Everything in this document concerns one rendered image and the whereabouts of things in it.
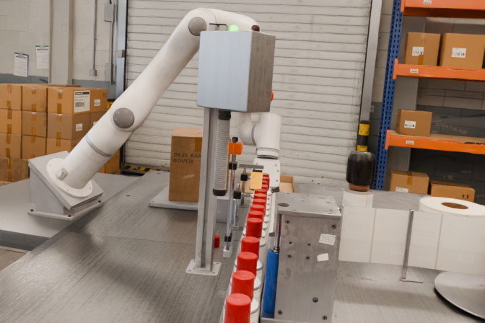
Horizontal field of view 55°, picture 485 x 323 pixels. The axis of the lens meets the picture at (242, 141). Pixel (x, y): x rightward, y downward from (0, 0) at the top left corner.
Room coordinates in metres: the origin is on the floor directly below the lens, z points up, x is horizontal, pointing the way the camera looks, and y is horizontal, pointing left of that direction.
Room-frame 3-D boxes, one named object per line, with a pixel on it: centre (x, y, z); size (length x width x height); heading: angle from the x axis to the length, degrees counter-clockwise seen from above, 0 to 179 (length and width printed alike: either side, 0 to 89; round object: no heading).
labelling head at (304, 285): (0.84, -0.12, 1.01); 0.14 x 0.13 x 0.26; 176
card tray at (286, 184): (2.26, -0.14, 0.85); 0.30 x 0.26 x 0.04; 176
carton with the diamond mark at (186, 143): (1.98, 0.18, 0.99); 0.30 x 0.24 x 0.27; 5
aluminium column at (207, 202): (1.24, 0.08, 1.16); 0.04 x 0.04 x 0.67; 86
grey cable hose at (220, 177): (1.11, 0.05, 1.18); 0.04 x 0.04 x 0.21
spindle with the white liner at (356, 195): (1.32, -0.35, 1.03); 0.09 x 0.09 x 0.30
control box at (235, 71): (1.17, 0.03, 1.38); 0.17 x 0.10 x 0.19; 51
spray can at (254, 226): (0.90, -0.04, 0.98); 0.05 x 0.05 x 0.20
